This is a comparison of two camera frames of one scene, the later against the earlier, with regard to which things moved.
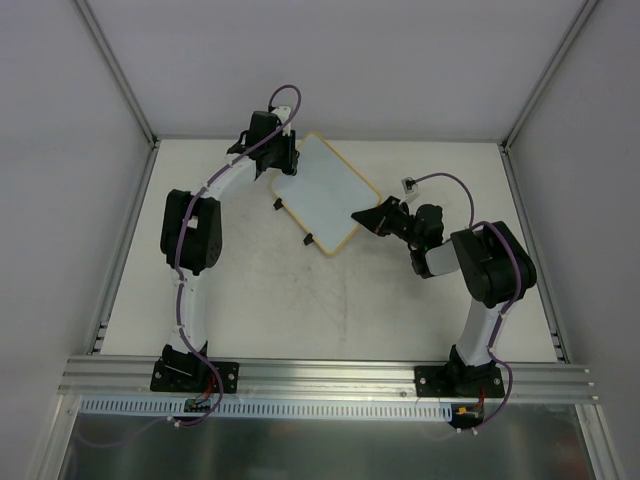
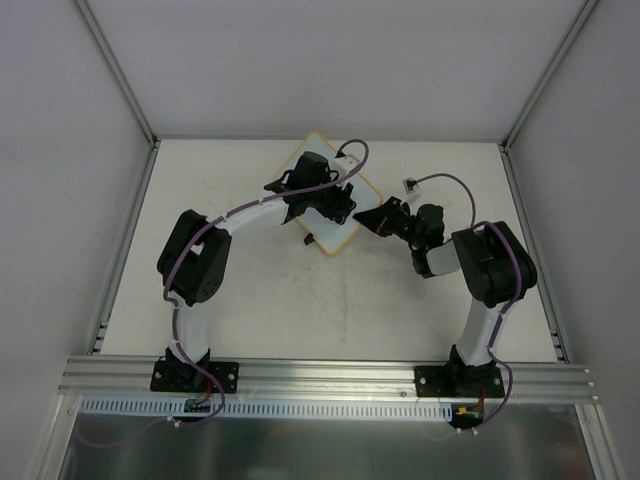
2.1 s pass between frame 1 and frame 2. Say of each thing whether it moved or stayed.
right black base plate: stayed
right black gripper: stayed
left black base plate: stayed
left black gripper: moved
